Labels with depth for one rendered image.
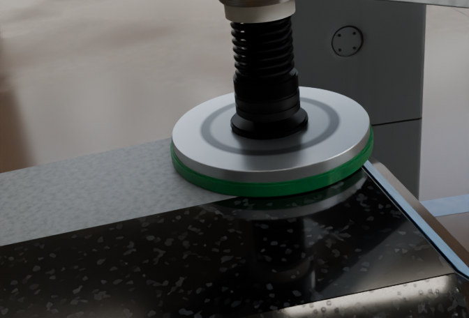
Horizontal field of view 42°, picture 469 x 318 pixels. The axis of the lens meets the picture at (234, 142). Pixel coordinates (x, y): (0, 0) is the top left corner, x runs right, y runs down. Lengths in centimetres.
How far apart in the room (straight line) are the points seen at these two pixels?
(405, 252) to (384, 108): 112
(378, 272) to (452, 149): 196
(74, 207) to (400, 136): 117
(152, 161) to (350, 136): 21
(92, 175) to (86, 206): 6
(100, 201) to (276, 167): 18
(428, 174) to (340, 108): 158
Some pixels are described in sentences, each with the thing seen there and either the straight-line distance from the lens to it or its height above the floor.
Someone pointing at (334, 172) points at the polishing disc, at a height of 83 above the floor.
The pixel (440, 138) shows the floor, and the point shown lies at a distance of 251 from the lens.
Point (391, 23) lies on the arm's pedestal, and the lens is 154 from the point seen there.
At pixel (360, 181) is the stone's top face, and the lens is 60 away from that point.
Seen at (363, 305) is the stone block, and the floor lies 81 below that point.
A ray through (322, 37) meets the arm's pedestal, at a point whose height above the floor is 68.
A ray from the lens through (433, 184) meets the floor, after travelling 220.
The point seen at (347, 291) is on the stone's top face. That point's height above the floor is 82.
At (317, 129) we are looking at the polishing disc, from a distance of 64.
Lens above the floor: 113
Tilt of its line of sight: 26 degrees down
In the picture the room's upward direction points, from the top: 6 degrees counter-clockwise
